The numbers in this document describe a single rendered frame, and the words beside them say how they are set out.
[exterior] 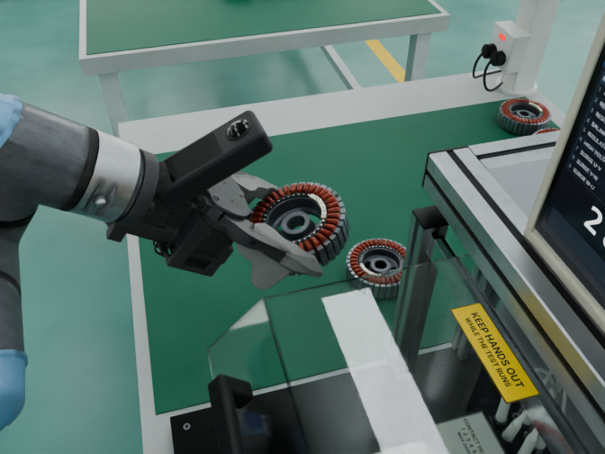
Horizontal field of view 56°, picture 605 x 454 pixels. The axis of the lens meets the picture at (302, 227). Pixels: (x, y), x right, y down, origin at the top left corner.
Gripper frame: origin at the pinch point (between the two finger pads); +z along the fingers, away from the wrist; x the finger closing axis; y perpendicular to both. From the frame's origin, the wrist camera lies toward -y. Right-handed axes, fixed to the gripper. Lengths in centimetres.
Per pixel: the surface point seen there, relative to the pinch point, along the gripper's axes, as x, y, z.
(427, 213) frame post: 5.1, -9.7, 8.1
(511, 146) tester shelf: 4.8, -20.2, 11.5
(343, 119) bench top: -59, 3, 43
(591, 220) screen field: 22.0, -20.9, 1.5
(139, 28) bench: -125, 26, 14
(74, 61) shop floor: -273, 103, 39
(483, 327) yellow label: 20.9, -8.4, 4.3
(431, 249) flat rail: 8.0, -7.2, 9.3
